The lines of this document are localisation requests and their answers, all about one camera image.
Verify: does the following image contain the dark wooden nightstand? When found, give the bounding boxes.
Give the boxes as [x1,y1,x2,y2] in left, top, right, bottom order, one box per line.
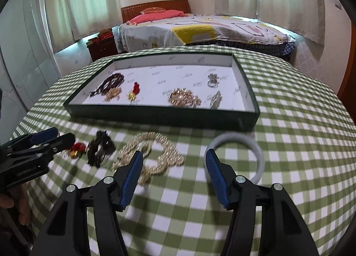
[86,36,118,62]

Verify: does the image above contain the dark red bead necklace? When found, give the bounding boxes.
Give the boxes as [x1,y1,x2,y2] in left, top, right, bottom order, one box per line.
[89,72,126,98]

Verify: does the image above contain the red boxes on nightstand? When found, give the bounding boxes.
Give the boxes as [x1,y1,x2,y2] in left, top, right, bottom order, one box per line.
[97,28,114,40]

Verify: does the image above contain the pale jade bangle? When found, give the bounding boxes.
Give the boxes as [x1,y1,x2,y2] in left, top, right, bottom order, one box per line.
[204,132,265,184]

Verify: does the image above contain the left white curtain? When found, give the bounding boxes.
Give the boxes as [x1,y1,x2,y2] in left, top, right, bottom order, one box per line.
[45,0,123,53]

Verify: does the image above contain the black cord necklace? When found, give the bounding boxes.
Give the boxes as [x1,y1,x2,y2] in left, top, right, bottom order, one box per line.
[86,130,117,169]

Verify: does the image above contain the silver crystal brooch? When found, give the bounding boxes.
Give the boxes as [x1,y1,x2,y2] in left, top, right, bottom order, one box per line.
[209,91,223,110]

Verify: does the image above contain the left hand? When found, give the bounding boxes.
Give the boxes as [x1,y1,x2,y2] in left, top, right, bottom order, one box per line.
[1,183,31,226]

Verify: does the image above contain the bed with patterned cover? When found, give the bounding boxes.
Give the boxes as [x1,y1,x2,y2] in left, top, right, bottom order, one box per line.
[118,14,296,57]

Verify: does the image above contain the wooden headboard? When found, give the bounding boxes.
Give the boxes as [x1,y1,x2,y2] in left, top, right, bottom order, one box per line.
[121,0,191,22]

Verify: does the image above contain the glass wardrobe door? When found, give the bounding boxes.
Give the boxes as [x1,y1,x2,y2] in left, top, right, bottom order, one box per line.
[1,0,60,143]

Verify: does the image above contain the dark green jewelry tray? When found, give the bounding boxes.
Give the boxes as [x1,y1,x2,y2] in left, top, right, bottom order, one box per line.
[63,51,260,132]

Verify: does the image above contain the orange patterned pillow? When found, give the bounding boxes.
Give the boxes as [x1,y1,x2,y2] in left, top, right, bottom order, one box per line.
[140,7,166,15]

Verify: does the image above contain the pink pillow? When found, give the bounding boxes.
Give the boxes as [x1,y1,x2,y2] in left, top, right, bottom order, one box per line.
[127,10,188,26]

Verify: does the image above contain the white pearl necklace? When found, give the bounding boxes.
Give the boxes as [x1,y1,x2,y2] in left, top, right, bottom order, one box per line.
[111,131,185,186]

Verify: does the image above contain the rose gold crystal bracelet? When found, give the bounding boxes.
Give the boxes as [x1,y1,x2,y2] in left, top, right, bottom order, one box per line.
[168,87,202,108]

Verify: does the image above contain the small gold chain bracelet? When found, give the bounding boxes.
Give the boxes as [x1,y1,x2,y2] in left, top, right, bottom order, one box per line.
[104,86,123,102]

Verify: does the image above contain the silver ring with ornament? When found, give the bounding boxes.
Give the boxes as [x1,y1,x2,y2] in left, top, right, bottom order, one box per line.
[207,73,220,89]

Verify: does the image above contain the red tassel gold charm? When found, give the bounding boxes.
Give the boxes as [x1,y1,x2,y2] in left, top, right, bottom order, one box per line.
[127,82,140,102]

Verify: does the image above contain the red cord gold lock pendant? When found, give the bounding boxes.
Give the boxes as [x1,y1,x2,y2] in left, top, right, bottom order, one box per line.
[66,142,87,159]

